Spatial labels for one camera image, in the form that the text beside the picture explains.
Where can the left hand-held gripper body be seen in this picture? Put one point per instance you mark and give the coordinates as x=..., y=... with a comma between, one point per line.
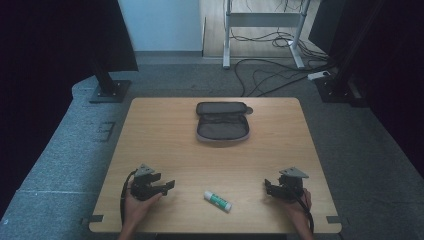
x=142, y=188

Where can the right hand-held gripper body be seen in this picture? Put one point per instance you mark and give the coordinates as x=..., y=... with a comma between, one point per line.
x=290, y=185

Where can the white and green glue stick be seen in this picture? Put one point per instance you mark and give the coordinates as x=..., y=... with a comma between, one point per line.
x=218, y=201

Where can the dark grey pencil case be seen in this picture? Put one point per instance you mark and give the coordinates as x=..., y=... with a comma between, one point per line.
x=222, y=128

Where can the person's left hand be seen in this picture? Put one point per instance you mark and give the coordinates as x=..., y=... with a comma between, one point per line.
x=138, y=210

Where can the person's right hand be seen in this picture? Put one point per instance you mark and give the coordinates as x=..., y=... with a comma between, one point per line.
x=298, y=210

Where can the black metal stand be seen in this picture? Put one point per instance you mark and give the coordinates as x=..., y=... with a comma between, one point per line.
x=108, y=88
x=336, y=88

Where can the white power strip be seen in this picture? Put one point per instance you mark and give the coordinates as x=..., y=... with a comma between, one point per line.
x=318, y=75

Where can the black curtain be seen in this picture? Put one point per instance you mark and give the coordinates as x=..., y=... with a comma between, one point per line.
x=393, y=66
x=43, y=66

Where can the white metal desk frame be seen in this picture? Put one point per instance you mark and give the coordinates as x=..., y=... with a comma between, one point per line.
x=263, y=19

